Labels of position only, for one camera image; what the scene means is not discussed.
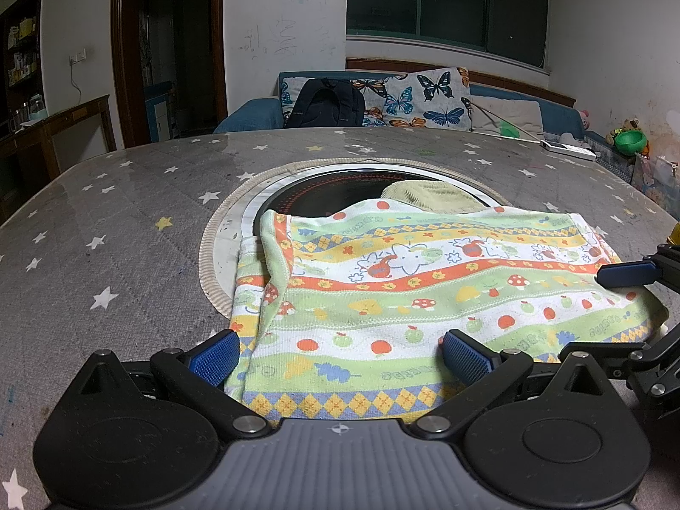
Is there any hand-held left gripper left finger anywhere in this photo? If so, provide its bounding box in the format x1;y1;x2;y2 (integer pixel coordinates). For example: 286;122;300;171
56;329;269;439

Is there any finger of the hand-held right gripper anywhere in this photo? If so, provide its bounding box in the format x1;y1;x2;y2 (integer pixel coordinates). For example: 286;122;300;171
559;323;680;382
595;243;680;294

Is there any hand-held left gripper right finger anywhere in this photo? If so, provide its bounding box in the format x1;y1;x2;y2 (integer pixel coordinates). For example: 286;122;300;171
413;329;628;439

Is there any colourful printed children's shirt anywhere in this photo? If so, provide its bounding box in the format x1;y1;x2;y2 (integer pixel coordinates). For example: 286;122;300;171
223;199;670;423

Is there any cartoon printed bag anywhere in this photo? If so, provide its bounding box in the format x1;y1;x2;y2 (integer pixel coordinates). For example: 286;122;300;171
632;154;680;220

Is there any green toy bowl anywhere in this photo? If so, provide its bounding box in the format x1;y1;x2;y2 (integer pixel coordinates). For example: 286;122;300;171
615;130;649;156

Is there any white power strip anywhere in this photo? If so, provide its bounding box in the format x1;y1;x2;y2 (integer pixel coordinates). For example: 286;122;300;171
540;141;597;162

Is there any small plush toy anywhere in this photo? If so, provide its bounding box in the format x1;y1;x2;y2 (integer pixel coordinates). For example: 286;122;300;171
606;117;641;144

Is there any beige knitted cloth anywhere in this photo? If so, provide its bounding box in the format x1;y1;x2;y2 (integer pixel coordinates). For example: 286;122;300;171
381;181;492;214

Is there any white sofa cushion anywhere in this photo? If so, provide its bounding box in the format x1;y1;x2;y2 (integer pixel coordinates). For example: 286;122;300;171
470;96;544;136

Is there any round black induction cooktop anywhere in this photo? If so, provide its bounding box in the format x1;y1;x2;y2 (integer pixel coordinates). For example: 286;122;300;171
259;167;505;235

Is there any blue sofa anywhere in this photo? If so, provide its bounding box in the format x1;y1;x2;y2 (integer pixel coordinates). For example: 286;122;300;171
212;71;606;143

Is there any blue and white cabinet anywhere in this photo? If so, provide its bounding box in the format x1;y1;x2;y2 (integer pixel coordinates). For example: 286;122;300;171
146;82;176;142

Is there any butterfly print pillow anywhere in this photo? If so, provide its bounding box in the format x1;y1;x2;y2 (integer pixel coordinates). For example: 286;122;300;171
279;67;473;133

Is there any black backpack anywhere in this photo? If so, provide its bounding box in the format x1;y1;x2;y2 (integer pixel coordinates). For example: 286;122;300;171
287;78;365;128

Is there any brown wooden console table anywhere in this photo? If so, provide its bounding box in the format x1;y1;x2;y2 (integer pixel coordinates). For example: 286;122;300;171
0;94;118;224

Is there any dark glass window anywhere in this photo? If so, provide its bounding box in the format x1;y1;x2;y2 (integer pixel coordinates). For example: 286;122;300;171
346;0;549;71

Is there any wooden shelf unit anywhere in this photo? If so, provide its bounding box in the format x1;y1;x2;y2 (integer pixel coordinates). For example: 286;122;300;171
0;0;44;136

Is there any white power cable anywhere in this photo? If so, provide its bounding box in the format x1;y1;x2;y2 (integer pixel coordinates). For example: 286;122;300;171
69;61;84;108

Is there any brown wooden door frame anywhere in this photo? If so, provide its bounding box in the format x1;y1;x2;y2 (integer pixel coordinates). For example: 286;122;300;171
110;0;228;150

